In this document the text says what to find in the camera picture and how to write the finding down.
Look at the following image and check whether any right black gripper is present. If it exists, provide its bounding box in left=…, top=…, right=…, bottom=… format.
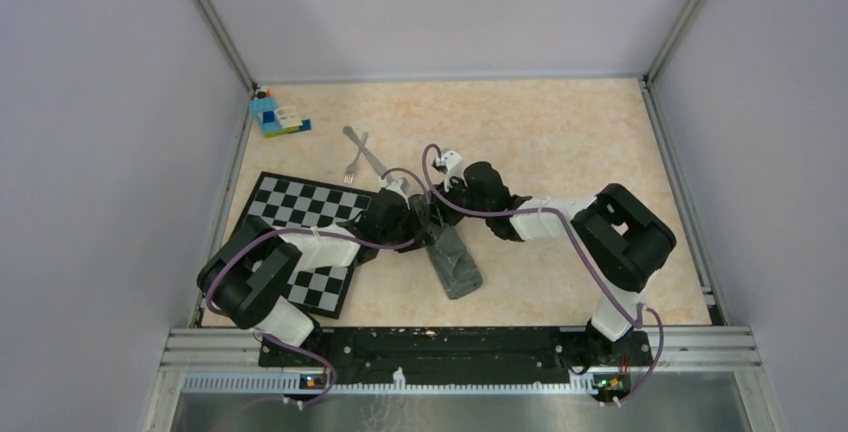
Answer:
left=422, top=172, right=491, bottom=229

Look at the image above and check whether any grey cloth napkin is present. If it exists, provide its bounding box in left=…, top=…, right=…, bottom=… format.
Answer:
left=410, top=194, right=483, bottom=300

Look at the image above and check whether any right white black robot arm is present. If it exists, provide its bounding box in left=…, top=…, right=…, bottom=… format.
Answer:
left=431, top=157, right=677, bottom=364

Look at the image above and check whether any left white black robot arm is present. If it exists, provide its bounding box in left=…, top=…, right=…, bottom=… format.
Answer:
left=196, top=189, right=429, bottom=366

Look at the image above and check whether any silver fork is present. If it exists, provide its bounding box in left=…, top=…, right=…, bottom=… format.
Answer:
left=343, top=131, right=369, bottom=185

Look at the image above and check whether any silver table knife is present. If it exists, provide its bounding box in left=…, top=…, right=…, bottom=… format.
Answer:
left=342, top=125, right=387, bottom=177

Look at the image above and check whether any black white checkerboard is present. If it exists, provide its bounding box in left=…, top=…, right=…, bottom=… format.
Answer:
left=218, top=171, right=376, bottom=320

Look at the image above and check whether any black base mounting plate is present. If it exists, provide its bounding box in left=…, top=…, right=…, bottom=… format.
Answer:
left=258, top=326, right=654, bottom=385

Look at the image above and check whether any colourful toy brick block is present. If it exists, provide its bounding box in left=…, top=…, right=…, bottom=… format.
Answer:
left=248, top=86, right=312, bottom=138

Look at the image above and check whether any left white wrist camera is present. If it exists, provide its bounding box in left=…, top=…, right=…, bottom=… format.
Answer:
left=379, top=177, right=409, bottom=197

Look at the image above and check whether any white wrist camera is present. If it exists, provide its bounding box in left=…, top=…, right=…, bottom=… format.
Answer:
left=431, top=149, right=465, bottom=193
left=379, top=177, right=409, bottom=197

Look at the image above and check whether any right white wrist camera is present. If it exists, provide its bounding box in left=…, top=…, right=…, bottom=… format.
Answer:
left=431, top=149, right=465, bottom=193

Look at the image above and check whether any grey slotted cable duct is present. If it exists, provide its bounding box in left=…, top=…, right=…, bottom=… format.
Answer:
left=181, top=369, right=598, bottom=396

